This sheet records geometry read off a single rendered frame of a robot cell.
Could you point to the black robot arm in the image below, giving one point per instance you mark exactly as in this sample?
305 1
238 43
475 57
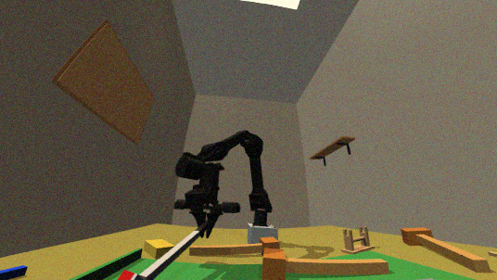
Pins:
194 167

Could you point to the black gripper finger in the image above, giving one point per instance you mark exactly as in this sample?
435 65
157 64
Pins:
212 218
200 218

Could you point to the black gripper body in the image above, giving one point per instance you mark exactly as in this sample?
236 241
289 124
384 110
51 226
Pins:
225 207

